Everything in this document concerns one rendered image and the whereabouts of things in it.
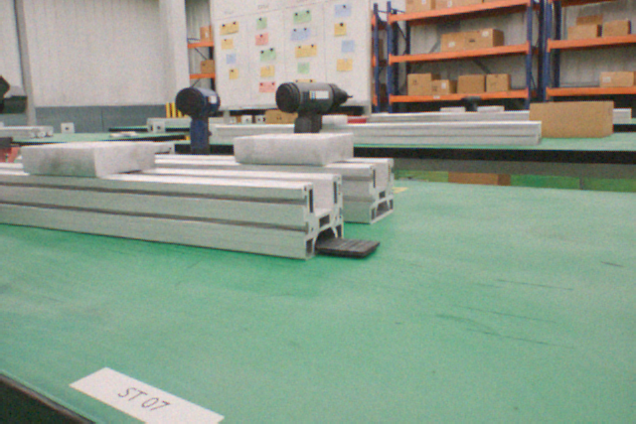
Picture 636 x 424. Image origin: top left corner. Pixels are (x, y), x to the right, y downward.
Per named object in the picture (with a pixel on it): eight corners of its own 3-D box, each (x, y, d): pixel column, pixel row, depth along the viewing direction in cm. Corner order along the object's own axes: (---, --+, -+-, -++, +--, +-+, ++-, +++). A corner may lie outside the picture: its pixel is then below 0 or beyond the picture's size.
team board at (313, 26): (207, 221, 450) (192, -15, 424) (246, 212, 491) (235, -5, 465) (359, 242, 365) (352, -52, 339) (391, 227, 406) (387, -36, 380)
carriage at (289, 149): (235, 180, 85) (233, 137, 84) (272, 171, 94) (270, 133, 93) (323, 184, 77) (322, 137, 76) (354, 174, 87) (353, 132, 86)
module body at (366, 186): (21, 197, 112) (17, 157, 111) (63, 190, 121) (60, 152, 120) (370, 224, 75) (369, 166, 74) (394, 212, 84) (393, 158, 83)
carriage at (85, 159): (25, 191, 80) (20, 146, 79) (86, 181, 89) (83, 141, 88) (97, 197, 72) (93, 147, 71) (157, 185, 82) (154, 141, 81)
